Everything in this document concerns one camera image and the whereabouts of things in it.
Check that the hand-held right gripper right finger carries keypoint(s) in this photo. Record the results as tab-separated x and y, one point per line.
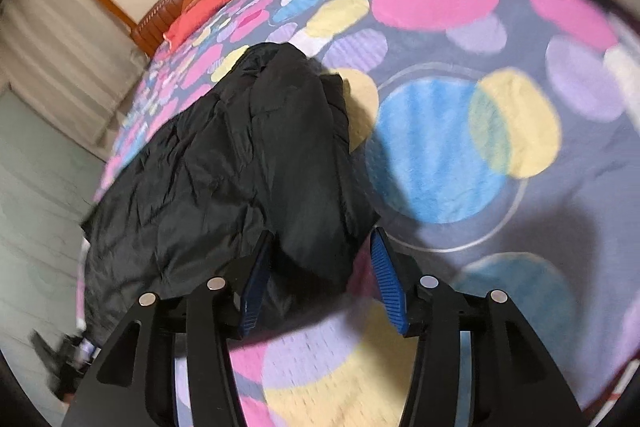
389	282

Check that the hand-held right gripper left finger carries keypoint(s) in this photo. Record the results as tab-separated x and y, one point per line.
255	287

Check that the black quilted jacket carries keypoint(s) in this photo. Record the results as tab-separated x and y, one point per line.
210	177

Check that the frosted glass wardrobe door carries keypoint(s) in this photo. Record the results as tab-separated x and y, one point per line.
40	217

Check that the colourful dotted bed quilt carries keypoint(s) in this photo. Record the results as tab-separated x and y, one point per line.
500	57

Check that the short beige curtain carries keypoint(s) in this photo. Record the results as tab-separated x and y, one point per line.
60	47

